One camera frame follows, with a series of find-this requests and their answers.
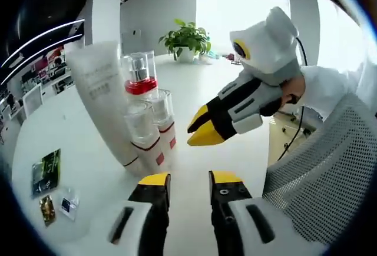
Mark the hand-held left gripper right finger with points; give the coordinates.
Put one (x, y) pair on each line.
(219, 223)

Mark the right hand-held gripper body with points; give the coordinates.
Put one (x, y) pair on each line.
(265, 47)

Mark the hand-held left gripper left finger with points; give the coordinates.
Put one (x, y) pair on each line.
(156, 203)

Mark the small clear-capped skincare bottle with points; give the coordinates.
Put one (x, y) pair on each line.
(168, 134)
(150, 153)

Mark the small clear skincare sachet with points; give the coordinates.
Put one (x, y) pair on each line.
(68, 204)

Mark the large red-ringed skincare bottle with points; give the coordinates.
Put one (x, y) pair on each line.
(140, 86)

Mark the gold skincare sachet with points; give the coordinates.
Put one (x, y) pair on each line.
(47, 210)

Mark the large green skincare sachet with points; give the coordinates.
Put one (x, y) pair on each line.
(47, 170)

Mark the tall white skincare tube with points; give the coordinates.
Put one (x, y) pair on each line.
(97, 91)

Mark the person's right hand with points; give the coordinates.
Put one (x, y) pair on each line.
(297, 86)

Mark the teal packet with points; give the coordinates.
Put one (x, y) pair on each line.
(212, 55)

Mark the potted green plant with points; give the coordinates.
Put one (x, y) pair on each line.
(185, 38)

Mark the grey mesh office chair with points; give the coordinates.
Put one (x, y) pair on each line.
(324, 164)

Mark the grey cabinet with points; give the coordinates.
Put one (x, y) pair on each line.
(131, 41)

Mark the white office chair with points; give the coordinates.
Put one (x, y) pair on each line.
(32, 98)

